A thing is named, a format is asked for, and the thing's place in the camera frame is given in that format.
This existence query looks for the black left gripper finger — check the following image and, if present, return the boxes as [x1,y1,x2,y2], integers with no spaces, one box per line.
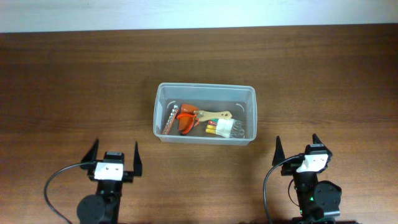
[81,139,99,162]
[133,142,142,174]

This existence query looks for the pack of coloured bits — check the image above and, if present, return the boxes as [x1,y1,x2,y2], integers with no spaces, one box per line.
[205,119,245,138]

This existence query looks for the orange scraper wooden handle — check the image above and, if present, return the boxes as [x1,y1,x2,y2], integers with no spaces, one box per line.
[180,104,232,122]

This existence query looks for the red handled cutting pliers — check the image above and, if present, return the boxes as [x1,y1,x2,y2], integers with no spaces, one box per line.
[177,113,199,136]

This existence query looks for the clear plastic container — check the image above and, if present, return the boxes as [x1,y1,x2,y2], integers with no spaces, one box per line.
[153,83,257,146]

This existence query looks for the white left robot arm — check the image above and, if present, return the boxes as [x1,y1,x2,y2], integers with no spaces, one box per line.
[76,139,143,224]

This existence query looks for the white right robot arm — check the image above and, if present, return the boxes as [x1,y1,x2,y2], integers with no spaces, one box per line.
[272,134,342,223]

